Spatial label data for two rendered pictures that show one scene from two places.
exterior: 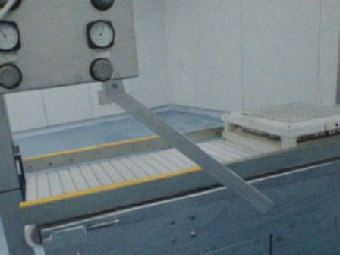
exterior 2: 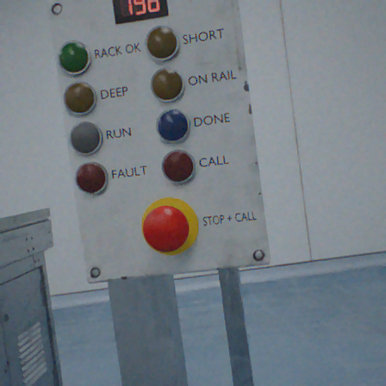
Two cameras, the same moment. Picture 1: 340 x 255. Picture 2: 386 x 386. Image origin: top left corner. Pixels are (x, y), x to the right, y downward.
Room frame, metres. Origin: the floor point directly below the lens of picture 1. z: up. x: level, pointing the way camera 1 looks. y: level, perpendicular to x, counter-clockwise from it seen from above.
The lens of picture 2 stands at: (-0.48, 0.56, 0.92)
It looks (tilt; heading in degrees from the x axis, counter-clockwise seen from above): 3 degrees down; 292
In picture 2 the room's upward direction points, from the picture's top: 8 degrees counter-clockwise
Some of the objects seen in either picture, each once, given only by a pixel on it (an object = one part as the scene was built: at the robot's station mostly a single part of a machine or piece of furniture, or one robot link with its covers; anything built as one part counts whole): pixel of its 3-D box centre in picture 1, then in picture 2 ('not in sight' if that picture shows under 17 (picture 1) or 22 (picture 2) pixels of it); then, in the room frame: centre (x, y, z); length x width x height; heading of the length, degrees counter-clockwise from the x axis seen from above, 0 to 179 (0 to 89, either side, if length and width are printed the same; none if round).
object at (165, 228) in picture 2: not in sight; (168, 227); (-0.27, 0.13, 0.87); 0.04 x 0.04 x 0.04; 15
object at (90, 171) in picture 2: not in sight; (90, 177); (-0.21, 0.14, 0.92); 0.03 x 0.01 x 0.03; 15
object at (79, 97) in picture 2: not in sight; (79, 97); (-0.21, 0.14, 0.99); 0.03 x 0.01 x 0.03; 15
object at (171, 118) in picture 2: not in sight; (172, 125); (-0.29, 0.12, 0.96); 0.03 x 0.01 x 0.03; 15
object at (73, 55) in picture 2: not in sight; (73, 57); (-0.21, 0.14, 1.03); 0.03 x 0.01 x 0.03; 15
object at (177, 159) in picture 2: not in sight; (177, 166); (-0.29, 0.12, 0.92); 0.03 x 0.01 x 0.03; 15
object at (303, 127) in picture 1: (291, 117); not in sight; (0.75, -0.42, 0.88); 0.25 x 0.24 x 0.02; 14
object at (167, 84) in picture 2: not in sight; (167, 84); (-0.29, 0.12, 0.99); 0.03 x 0.01 x 0.03; 15
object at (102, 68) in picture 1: (102, 66); not in sight; (0.44, 0.02, 1.05); 0.03 x 0.03 x 0.04; 15
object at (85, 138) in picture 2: not in sight; (84, 138); (-0.21, 0.14, 0.96); 0.03 x 0.01 x 0.03; 15
